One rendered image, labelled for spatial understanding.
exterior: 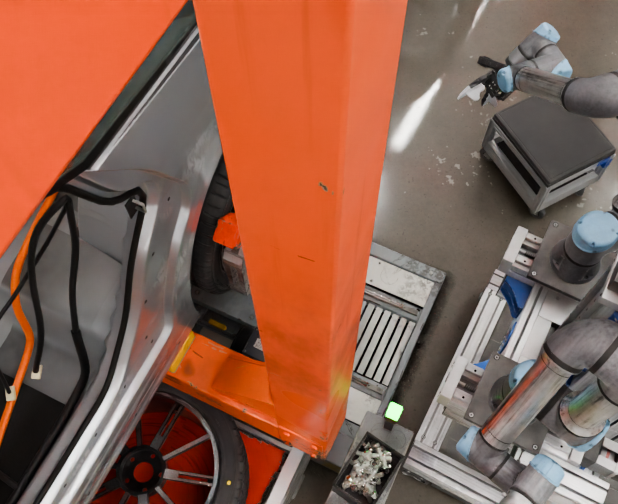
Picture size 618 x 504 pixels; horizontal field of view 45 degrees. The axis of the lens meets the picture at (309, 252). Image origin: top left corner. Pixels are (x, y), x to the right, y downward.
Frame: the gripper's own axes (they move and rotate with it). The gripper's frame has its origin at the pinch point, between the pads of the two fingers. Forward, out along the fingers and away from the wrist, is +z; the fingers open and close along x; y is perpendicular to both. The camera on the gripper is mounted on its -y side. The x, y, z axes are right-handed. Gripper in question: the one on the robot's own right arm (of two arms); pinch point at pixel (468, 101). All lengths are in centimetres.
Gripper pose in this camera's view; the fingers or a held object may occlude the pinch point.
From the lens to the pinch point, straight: 265.2
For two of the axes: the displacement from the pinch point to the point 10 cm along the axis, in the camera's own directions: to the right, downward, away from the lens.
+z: -5.9, 5.6, 5.8
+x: 7.1, 0.1, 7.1
